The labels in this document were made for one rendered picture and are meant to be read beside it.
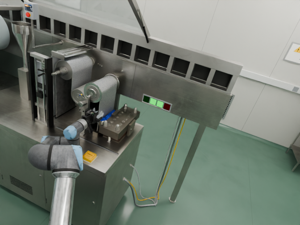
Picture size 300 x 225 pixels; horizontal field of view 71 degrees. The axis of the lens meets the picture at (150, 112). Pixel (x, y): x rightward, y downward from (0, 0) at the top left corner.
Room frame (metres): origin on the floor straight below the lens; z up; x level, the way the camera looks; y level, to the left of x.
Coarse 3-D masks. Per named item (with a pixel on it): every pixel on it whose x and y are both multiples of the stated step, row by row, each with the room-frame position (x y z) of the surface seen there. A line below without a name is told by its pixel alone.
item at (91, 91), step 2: (90, 88) 1.29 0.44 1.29; (92, 88) 1.30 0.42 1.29; (88, 90) 1.29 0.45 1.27; (90, 90) 1.29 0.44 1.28; (92, 90) 1.28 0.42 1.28; (94, 90) 1.29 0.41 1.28; (88, 92) 1.29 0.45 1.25; (90, 92) 1.29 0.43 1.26; (92, 92) 1.28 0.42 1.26; (94, 92) 1.28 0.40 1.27; (96, 92) 1.29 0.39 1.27; (88, 94) 1.29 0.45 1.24; (90, 94) 1.29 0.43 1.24; (92, 94) 1.29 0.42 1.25; (94, 94) 1.28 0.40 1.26; (96, 94) 1.29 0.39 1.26; (90, 96) 1.29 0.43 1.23; (92, 96) 1.28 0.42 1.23; (94, 96) 1.28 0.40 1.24; (92, 98) 1.28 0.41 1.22
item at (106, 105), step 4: (108, 96) 1.41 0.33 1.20; (112, 96) 1.47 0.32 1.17; (104, 100) 1.36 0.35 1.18; (108, 100) 1.42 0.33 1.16; (112, 100) 1.48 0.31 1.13; (100, 104) 1.31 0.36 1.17; (104, 104) 1.36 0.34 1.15; (108, 104) 1.43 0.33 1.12; (112, 104) 1.49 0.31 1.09; (100, 108) 1.31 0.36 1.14; (104, 108) 1.37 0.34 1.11; (108, 108) 1.43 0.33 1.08; (112, 108) 1.50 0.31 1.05; (104, 112) 1.38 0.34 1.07; (108, 112) 1.44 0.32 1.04; (104, 116) 1.39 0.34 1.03
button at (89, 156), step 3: (87, 153) 1.06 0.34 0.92; (90, 153) 1.06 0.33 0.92; (93, 153) 1.07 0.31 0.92; (84, 156) 1.02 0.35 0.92; (87, 156) 1.03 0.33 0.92; (90, 156) 1.03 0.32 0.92; (93, 156) 1.04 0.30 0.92; (84, 159) 1.01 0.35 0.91; (87, 159) 1.01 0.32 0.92; (90, 159) 1.01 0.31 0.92; (93, 159) 1.03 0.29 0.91; (90, 162) 1.00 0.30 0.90
